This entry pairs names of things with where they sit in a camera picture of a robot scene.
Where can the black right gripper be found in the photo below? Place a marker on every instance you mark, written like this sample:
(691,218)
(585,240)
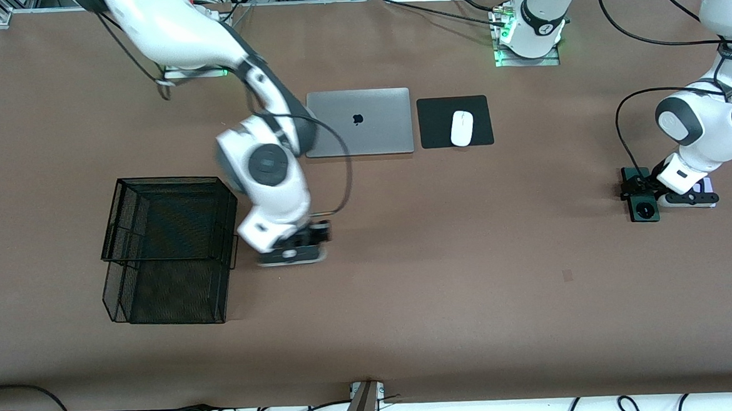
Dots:
(310,236)

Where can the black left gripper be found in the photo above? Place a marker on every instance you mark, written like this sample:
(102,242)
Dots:
(641,185)

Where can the dark green smartphone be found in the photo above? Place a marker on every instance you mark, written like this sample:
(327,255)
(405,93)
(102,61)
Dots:
(645,211)

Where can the lilac flip phone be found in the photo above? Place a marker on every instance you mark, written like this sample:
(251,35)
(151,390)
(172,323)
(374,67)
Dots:
(707,185)

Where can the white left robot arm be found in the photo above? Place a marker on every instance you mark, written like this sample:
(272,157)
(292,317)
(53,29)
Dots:
(700,119)

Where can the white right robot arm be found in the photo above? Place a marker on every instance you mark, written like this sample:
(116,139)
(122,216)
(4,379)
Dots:
(175,27)

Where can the grey closed laptop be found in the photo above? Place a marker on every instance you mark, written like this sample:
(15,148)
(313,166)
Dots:
(368,130)

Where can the black mesh two-tier tray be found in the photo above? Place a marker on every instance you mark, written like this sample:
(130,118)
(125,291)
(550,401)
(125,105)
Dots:
(176,290)

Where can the black mouse pad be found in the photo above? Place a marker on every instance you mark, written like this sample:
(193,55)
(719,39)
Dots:
(437,120)

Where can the white computer mouse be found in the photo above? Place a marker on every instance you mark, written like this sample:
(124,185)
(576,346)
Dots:
(461,128)

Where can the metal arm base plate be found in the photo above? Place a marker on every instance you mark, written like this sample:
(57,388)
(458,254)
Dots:
(196,73)
(546,61)

